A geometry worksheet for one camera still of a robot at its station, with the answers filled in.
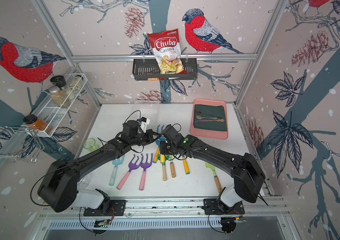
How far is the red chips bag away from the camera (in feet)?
2.72

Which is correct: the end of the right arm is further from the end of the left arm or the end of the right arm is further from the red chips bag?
the red chips bag

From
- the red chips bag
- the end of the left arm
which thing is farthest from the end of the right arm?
the red chips bag

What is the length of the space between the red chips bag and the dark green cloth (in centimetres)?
39

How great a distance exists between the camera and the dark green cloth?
109cm
